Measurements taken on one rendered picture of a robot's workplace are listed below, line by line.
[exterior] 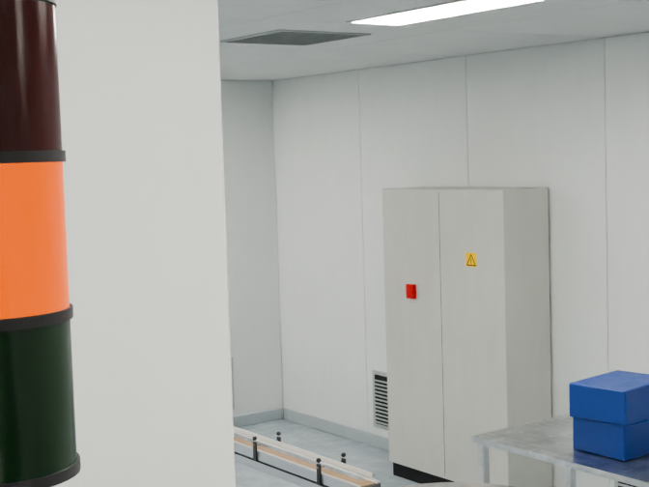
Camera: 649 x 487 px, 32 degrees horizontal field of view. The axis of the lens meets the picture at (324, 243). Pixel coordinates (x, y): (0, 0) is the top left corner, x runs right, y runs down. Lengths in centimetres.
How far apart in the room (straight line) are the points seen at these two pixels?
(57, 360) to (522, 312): 698
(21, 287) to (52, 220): 2
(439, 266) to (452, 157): 88
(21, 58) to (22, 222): 5
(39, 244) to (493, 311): 695
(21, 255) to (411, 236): 748
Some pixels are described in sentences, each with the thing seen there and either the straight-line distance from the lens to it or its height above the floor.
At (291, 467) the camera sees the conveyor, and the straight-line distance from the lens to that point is 519.
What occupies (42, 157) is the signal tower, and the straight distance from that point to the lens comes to 36.
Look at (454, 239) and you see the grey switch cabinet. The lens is 749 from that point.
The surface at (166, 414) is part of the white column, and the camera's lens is 203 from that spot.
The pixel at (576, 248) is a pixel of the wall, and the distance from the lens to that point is 732.
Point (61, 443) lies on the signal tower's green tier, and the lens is 37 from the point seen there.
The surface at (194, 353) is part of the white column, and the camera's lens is 204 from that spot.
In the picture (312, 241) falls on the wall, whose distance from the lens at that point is 949.
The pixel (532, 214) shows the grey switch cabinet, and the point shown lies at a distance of 733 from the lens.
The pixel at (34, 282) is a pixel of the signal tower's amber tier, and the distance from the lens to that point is 36.
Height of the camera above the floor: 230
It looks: 4 degrees down
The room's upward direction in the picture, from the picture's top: 2 degrees counter-clockwise
